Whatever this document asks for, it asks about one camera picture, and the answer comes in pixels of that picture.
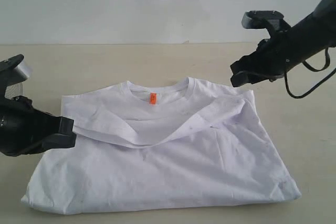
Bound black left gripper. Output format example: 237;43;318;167
1;95;77;157

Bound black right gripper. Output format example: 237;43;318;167
230;34;289;87

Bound white t-shirt red print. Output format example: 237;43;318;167
21;77;301;215

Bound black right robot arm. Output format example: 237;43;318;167
230;0;335;87

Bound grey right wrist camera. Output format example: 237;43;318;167
241;10;291;36

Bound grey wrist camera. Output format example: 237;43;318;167
241;10;291;36
1;54;32;98

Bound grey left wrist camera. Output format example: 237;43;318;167
1;54;32;98

